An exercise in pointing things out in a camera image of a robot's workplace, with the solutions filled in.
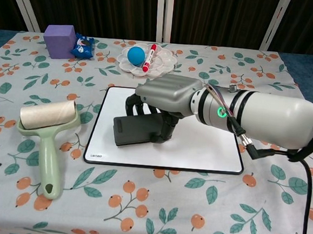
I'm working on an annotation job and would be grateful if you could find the floral print tablecloth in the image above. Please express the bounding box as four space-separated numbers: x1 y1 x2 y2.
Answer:
0 29 313 234

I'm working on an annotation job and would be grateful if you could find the purple foam block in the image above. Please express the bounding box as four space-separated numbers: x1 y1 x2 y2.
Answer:
41 23 77 61

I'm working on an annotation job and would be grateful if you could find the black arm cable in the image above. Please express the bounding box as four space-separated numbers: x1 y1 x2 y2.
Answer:
219 106 313 234

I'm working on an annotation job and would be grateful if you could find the blue snack packet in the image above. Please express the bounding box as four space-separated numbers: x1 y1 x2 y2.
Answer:
70 32 96 60

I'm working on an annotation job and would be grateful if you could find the white dry-erase board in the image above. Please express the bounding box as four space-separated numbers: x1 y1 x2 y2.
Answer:
82 84 250 176

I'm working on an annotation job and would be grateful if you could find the red marker pen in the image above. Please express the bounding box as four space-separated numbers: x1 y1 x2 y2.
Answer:
141 42 157 73

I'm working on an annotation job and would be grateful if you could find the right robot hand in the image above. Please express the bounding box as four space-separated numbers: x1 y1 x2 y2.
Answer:
122 71 206 148

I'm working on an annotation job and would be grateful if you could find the white flower-shaped palette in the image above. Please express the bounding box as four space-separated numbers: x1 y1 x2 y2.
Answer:
116 40 178 79

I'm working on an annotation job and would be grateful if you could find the green lint roller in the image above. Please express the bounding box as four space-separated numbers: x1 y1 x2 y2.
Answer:
11 96 83 201

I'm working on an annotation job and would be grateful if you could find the white frame post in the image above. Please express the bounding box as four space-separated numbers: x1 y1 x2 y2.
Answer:
259 0 290 54
154 0 175 44
1 0 44 33

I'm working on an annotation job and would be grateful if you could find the dark grey whiteboard eraser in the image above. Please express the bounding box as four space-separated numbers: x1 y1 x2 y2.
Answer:
111 110 166 151

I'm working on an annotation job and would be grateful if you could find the blue ball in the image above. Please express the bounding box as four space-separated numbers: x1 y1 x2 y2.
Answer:
126 46 146 67

